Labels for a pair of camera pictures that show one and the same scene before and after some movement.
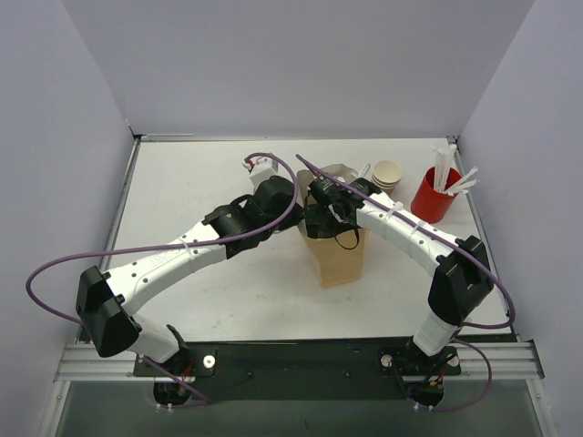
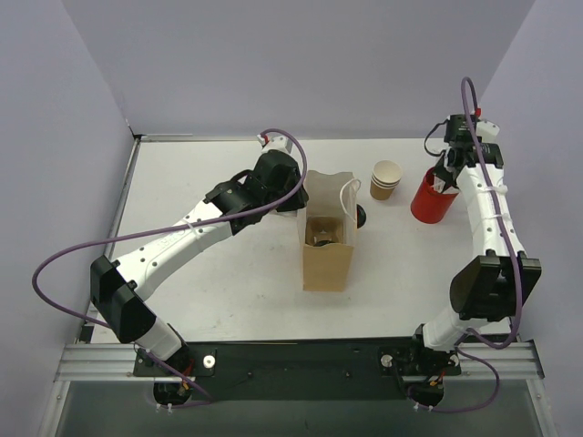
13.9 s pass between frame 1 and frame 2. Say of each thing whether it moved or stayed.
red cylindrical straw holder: stayed
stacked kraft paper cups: stayed
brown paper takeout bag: moved
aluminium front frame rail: stayed
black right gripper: moved
